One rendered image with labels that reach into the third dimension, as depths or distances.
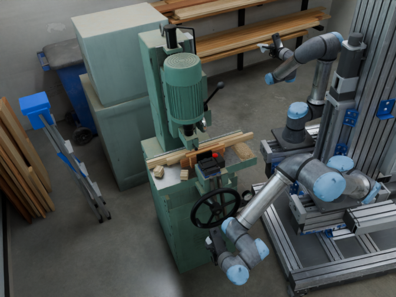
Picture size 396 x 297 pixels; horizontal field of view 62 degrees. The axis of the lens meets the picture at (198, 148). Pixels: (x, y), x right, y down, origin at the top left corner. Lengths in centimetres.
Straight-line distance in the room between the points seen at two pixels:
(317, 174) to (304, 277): 107
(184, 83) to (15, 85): 268
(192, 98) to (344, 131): 83
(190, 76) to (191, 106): 16
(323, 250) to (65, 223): 201
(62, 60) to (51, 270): 176
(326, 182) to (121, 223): 192
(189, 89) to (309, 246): 139
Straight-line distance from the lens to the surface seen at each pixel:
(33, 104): 221
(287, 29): 440
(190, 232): 213
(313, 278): 227
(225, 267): 137
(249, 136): 200
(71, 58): 324
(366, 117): 183
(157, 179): 181
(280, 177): 137
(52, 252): 287
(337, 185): 133
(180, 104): 159
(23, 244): 303
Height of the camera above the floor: 218
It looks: 41 degrees down
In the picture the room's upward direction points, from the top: 4 degrees counter-clockwise
